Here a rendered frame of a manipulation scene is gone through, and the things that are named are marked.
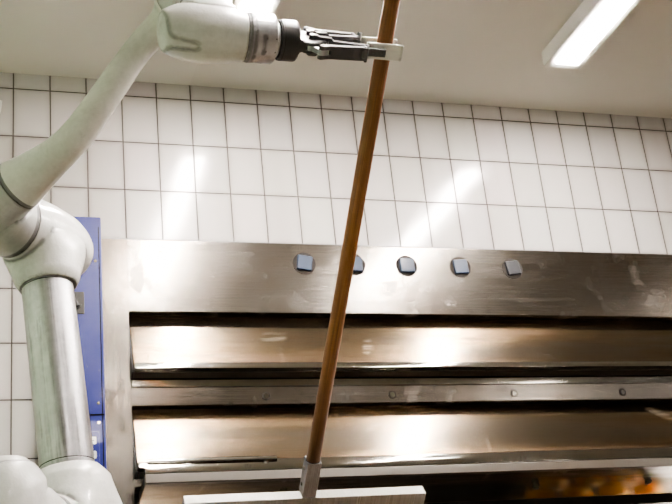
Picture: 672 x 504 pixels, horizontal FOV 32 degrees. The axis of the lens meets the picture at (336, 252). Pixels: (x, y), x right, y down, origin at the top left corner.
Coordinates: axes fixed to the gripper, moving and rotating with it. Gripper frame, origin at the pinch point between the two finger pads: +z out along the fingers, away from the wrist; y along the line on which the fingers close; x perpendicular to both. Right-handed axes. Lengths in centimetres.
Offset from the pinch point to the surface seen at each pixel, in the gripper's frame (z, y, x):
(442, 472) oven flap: 47, -29, -118
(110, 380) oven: -36, -60, -110
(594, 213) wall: 116, -102, -75
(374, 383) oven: 36, -60, -110
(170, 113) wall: -17, -121, -57
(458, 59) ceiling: 64, -113, -32
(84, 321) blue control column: -43, -70, -98
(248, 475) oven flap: -5, -29, -118
